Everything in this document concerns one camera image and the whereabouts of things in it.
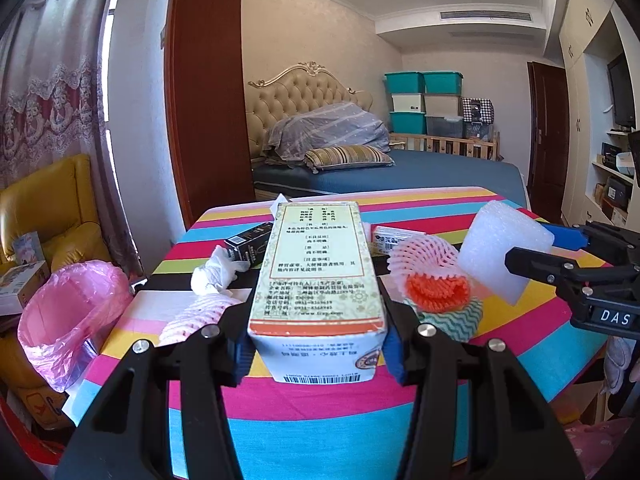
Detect white foam sheet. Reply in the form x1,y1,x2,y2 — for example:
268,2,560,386
457,200,556,306

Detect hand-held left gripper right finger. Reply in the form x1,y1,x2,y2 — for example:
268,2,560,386
377,276,586,480

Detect white box with red label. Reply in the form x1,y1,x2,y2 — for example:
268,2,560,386
372,225,427,252

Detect bed with blue sheet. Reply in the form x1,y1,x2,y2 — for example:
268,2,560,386
252,147,529,209

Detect yellow leather armchair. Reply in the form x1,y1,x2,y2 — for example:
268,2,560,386
0,154,116,391

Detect beige tufted headboard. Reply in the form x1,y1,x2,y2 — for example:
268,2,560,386
246,61,373,161

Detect white paper scrap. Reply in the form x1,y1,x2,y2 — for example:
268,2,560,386
267,192,294,221

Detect pink lace curtain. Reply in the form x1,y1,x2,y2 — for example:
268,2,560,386
0,0,142,281

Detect flat printed cardboard box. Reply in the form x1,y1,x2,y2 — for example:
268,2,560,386
0,260,52,314

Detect red bag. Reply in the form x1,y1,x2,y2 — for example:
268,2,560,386
0,399,32,463

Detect stack of plastic storage boxes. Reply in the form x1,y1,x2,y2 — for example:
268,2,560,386
383,71,466,137

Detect bin with pink bag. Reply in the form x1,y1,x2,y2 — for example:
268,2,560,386
17,259,136,393

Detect ceiling air vent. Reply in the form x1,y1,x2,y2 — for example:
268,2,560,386
438,10,496,22

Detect orange foam fruit net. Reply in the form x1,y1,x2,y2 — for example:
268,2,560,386
404,270,472,312

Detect black television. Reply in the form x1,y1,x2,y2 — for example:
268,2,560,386
606,52,637,129

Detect black white checked bag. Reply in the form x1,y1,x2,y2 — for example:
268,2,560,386
461,97,495,124

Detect crumpled white tissue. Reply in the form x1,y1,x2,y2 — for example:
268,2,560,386
190,245,251,297

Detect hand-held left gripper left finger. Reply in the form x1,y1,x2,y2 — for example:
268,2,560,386
55,300,261,480

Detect beige printed medicine carton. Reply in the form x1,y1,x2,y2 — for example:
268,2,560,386
248,201,389,386

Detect pink patterned cloth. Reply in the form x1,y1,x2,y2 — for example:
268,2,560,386
564,416,632,480

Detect brown cardboard box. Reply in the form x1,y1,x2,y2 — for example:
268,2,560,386
10,386,72,432

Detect striped pillow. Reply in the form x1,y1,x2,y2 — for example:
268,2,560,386
303,145,395,174

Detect person's right hand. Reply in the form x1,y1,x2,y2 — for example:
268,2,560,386
601,335,635,397

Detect white wall cabinet unit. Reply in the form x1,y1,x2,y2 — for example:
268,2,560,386
556,0,640,233

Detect grey folded duvet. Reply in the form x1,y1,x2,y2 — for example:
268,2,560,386
264,102,391,162

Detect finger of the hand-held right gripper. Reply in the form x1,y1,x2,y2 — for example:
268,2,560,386
505,246,601,287
544,220,640,261

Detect wooden crib rail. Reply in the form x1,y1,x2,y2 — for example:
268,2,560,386
389,131,501,162

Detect small black box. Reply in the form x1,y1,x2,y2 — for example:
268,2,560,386
223,222,274,268

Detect dark wooden door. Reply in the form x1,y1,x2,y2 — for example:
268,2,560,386
526,61,566,222

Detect white pink foam fruit net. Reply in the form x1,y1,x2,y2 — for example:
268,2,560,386
159,292,247,346
387,239,464,287

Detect brown wooden door frame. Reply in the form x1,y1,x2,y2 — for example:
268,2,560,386
165,0,257,257

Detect teal wavy patterned cloth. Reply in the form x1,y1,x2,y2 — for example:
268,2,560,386
415,297,485,344

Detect striped tablecloth table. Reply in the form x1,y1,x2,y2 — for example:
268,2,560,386
65,186,622,480

